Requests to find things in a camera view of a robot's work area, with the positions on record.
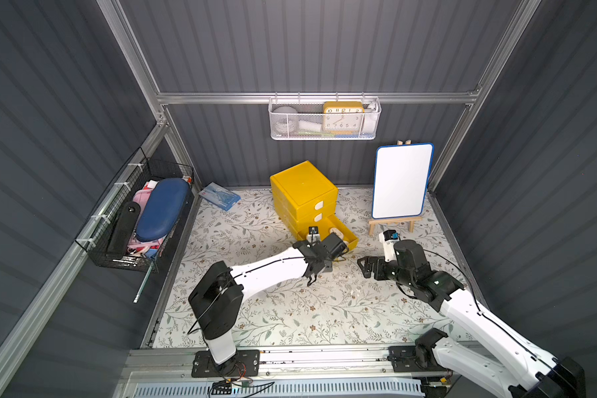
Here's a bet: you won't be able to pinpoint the yellow alarm clock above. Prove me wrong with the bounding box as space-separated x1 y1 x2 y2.
322 101 365 135

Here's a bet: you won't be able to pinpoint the black wire side basket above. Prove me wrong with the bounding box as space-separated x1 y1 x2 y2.
76 150 194 273

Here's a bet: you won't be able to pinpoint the white tape roll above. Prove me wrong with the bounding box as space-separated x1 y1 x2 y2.
270 106 299 136

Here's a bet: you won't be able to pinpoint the yellow bottom drawer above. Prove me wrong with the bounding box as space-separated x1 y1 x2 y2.
295 215 358 251

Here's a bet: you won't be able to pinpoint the blue oval case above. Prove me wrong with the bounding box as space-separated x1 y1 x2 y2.
135 177 190 242

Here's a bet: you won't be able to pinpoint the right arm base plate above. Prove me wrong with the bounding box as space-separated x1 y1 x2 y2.
387 345 441 373

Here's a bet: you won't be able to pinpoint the yellow three-drawer cabinet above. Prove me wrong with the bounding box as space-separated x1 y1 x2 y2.
270 161 338 240

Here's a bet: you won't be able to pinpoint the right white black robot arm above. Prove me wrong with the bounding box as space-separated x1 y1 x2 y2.
358 240 586 397

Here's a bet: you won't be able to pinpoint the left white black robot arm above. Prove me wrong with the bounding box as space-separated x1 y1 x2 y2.
188 233 348 366

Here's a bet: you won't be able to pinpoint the white wire wall basket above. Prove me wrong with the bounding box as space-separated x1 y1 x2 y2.
268 96 382 141

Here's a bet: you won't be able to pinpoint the white board blue frame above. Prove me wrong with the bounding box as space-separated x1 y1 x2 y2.
371 143 434 220

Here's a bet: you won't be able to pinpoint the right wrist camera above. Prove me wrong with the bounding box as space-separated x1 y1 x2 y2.
378 229 400 263

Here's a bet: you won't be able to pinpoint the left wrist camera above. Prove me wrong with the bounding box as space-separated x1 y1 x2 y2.
307 226 320 243

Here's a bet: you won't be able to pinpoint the small wooden easel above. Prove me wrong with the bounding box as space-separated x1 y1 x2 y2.
368 139 424 236

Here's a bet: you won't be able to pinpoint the black object in basket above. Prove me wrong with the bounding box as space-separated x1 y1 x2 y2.
106 201 140 259

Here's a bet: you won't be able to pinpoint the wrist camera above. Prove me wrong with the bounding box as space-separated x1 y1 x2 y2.
378 229 400 263
307 226 320 243

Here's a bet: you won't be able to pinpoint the aluminium front rail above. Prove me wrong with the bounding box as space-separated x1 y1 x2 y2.
123 341 526 384

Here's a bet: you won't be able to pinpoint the pink items in basket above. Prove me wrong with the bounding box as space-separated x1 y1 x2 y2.
126 180 164 258

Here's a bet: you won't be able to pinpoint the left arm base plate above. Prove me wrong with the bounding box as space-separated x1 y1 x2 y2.
191 350 261 379

